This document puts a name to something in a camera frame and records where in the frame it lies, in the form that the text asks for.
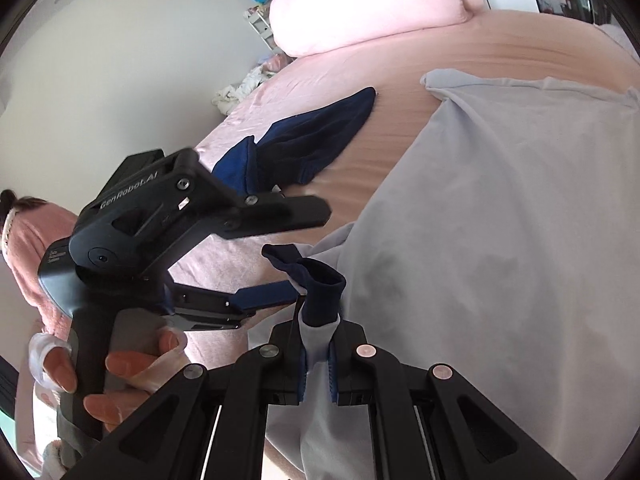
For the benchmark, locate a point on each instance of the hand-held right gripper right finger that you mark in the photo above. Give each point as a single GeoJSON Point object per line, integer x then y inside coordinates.
{"type": "Point", "coordinates": [332, 375]}

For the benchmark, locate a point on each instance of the pale pink quilted bedspread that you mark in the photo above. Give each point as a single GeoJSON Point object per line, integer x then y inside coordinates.
{"type": "Point", "coordinates": [617, 35]}

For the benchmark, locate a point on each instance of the pink bed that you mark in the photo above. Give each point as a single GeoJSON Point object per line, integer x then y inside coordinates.
{"type": "Point", "coordinates": [400, 60]}

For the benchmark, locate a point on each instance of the pile of pale clothes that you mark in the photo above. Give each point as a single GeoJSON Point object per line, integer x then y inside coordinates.
{"type": "Point", "coordinates": [245, 85]}

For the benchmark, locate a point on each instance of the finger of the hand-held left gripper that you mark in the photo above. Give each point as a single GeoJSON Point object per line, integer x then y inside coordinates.
{"type": "Point", "coordinates": [250, 300]}
{"type": "Point", "coordinates": [290, 212]}

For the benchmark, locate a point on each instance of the white jacket with navy trim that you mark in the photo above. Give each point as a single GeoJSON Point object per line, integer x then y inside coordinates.
{"type": "Point", "coordinates": [500, 260]}

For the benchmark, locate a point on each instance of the navy pants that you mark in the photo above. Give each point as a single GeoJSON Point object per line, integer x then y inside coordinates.
{"type": "Point", "coordinates": [310, 135]}

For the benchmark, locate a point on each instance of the white shelf rack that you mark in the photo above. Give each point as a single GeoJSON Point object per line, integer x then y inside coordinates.
{"type": "Point", "coordinates": [262, 25]}

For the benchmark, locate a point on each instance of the person's head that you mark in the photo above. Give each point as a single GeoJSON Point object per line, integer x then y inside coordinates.
{"type": "Point", "coordinates": [15, 202]}

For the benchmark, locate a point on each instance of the pink folded duvet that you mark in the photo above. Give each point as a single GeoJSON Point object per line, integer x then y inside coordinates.
{"type": "Point", "coordinates": [370, 5]}

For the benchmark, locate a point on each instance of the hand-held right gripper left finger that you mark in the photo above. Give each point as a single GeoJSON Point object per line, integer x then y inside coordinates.
{"type": "Point", "coordinates": [301, 375]}

